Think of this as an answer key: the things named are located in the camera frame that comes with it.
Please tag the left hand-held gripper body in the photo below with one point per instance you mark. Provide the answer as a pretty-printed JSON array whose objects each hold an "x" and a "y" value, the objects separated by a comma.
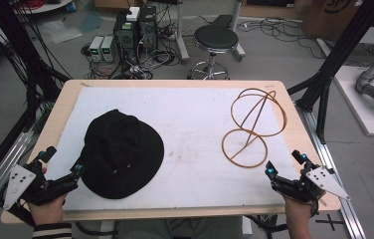
[{"x": 19, "y": 181}]

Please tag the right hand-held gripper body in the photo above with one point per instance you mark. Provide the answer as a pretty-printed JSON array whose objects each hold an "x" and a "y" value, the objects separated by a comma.
[{"x": 324, "y": 181}]

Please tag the black cap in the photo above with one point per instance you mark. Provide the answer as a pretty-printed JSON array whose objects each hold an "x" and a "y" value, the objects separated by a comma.
[{"x": 122, "y": 156}]

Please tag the person's right hand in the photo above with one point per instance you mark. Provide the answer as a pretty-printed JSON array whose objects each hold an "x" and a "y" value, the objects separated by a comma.
[{"x": 299, "y": 210}]

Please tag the person's left hand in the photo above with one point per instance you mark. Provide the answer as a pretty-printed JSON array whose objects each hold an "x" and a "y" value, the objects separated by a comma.
[{"x": 47, "y": 212}]

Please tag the white platform board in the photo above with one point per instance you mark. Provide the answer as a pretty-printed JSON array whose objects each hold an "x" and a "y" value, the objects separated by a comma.
[{"x": 364, "y": 109}]

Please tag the white table mat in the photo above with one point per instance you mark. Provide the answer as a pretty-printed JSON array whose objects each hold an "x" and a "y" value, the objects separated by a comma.
[{"x": 191, "y": 132}]

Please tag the grey power supply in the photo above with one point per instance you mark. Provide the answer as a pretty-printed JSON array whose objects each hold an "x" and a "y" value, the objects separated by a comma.
[
  {"x": 108, "y": 48},
  {"x": 96, "y": 48}
]

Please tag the clear plastic sheet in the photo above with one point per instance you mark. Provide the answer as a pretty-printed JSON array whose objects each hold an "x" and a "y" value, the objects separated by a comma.
[{"x": 60, "y": 31}]

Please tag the white metal stand leg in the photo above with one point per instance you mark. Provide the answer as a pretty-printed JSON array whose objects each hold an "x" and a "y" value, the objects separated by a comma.
[
  {"x": 238, "y": 33},
  {"x": 182, "y": 36}
]

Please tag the black computer tower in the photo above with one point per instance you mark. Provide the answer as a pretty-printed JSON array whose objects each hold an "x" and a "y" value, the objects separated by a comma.
[
  {"x": 126, "y": 38},
  {"x": 148, "y": 28}
]

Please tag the cardboard box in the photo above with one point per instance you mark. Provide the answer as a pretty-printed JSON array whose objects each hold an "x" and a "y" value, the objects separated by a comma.
[{"x": 334, "y": 18}]

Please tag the black round stool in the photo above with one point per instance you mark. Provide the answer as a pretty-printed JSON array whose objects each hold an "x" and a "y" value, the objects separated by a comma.
[{"x": 216, "y": 37}]

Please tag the round white table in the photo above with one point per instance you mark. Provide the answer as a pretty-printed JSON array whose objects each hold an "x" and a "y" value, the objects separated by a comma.
[{"x": 49, "y": 6}]

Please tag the small white box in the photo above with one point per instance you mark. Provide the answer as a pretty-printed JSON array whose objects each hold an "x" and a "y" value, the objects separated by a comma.
[{"x": 133, "y": 14}]

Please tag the aluminium rail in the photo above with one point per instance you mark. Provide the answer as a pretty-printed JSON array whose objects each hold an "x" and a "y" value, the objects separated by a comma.
[
  {"x": 327, "y": 156},
  {"x": 2, "y": 166}
]

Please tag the black metal frame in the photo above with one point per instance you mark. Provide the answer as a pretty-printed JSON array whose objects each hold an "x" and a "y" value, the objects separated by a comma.
[
  {"x": 19, "y": 49},
  {"x": 337, "y": 49}
]

